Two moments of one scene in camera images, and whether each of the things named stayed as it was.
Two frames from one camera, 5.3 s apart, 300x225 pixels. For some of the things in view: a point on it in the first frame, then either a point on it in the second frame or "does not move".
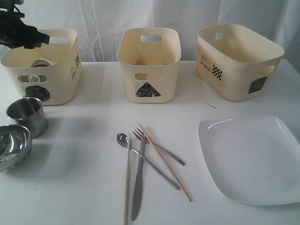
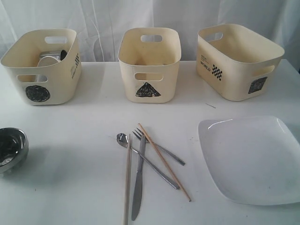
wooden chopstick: (127, 193) does not move
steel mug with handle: (41, 62) to (63, 54)
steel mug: (29, 113) to (55, 54)
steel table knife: (138, 193) does not move
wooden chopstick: (163, 161) does not move
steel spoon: (122, 138) does not move
